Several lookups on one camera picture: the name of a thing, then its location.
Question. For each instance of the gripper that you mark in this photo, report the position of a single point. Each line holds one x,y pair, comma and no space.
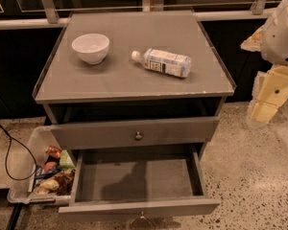
280,38

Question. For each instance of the grey drawer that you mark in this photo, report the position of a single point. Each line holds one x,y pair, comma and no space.
126,183
104,135

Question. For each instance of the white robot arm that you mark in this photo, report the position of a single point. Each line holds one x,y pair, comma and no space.
271,39

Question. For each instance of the grey top drawer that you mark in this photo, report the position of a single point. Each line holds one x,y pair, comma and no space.
104,135

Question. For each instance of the grey wooden drawer cabinet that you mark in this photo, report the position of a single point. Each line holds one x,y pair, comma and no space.
118,89

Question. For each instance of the clear plastic water bottle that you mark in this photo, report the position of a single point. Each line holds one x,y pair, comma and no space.
164,62

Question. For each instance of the white ceramic bowl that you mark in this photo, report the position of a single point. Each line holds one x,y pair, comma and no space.
91,48

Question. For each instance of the green snack packet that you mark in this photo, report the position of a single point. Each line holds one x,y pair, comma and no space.
66,162

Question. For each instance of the orange snack packet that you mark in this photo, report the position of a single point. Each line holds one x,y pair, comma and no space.
54,152

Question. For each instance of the brown snack bag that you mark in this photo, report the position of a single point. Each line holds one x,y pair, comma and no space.
60,184

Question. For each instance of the clear plastic storage bin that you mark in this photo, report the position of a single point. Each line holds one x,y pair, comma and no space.
23,162

